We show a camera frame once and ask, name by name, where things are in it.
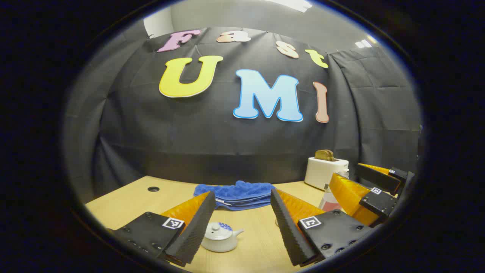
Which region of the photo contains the clear water bottle pink label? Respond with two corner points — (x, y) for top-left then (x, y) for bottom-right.
(318, 169), (349, 212)

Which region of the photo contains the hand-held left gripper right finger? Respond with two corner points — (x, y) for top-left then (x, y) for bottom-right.
(270, 188), (374, 267)

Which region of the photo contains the blue towel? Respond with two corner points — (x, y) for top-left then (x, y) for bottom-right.
(194, 180), (276, 211)

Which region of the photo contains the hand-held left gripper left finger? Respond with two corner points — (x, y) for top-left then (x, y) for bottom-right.
(108, 191), (216, 267)

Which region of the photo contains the white teacup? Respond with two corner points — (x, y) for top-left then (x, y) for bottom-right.
(201, 222), (245, 253)

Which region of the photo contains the white toaster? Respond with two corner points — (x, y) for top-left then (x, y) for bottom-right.
(304, 157), (349, 190)

